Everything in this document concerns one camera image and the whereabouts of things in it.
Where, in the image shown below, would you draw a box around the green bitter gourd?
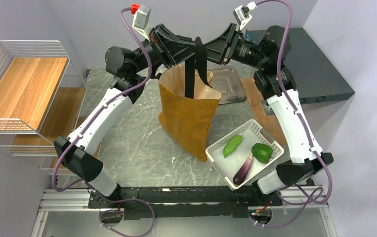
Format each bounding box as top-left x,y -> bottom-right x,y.
223,134 -> 243,158

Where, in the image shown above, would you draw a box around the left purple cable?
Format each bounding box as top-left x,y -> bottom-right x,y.
50,7 -> 156,237

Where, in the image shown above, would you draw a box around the green bell pepper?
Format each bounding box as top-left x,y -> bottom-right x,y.
251,143 -> 273,164

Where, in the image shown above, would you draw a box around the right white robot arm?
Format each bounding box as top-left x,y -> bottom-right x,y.
206,26 -> 334,205

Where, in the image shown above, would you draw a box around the silver metal tray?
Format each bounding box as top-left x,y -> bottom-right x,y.
210,68 -> 247,105

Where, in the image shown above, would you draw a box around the purple eggplant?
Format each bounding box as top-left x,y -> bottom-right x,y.
232,153 -> 253,185

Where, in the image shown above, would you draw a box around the tan grocery bag black straps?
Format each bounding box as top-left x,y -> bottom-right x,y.
158,37 -> 222,163

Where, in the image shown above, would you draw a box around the metal bracket stand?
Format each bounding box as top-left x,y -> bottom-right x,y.
260,100 -> 274,116

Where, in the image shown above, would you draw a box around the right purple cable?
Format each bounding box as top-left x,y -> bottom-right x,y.
249,0 -> 334,229

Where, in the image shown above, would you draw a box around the white plastic basket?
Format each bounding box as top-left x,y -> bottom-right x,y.
205,119 -> 284,191

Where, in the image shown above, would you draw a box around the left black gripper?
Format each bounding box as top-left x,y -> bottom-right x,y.
130,23 -> 203,75

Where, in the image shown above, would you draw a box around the purple cable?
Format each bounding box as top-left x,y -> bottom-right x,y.
249,0 -> 334,229
50,7 -> 156,237

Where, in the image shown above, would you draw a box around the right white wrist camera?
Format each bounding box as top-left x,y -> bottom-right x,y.
233,1 -> 257,32

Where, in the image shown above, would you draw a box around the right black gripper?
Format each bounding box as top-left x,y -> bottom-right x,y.
196,22 -> 268,70

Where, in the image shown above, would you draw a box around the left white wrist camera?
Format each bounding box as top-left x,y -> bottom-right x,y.
131,4 -> 157,43

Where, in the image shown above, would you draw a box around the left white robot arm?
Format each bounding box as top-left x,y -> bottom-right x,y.
54,24 -> 203,207

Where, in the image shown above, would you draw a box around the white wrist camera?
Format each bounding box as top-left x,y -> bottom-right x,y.
233,1 -> 257,32
131,4 -> 157,43

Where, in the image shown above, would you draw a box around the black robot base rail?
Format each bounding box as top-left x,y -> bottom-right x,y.
39,186 -> 328,226

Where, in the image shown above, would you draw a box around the dark network switch box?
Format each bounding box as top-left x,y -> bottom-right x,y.
244,25 -> 355,104

